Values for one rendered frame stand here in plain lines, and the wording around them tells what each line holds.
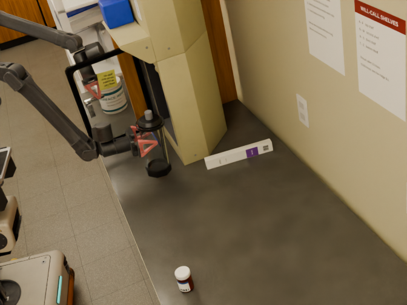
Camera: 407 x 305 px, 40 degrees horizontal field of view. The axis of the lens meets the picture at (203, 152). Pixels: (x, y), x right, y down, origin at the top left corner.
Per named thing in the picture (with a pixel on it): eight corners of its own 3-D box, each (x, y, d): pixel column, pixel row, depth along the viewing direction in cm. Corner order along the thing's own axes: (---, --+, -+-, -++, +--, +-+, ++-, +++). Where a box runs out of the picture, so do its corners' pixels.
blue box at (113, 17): (128, 14, 223) (122, -7, 218) (134, 22, 215) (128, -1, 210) (104, 22, 221) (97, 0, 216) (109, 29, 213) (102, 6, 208)
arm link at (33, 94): (9, 70, 204) (-1, 78, 194) (20, 60, 202) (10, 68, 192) (91, 154, 217) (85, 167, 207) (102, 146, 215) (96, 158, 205)
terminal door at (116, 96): (157, 124, 252) (134, 42, 230) (94, 151, 243) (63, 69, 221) (157, 124, 252) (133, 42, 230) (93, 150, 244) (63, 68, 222)
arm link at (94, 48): (71, 39, 238) (64, 41, 230) (95, 28, 235) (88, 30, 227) (84, 65, 241) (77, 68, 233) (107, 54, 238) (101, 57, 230)
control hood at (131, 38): (135, 36, 230) (128, 13, 225) (157, 62, 204) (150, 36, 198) (108, 44, 228) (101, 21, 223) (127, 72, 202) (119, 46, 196)
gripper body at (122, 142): (129, 128, 214) (110, 133, 213) (135, 141, 206) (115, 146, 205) (131, 142, 218) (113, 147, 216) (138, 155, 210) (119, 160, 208)
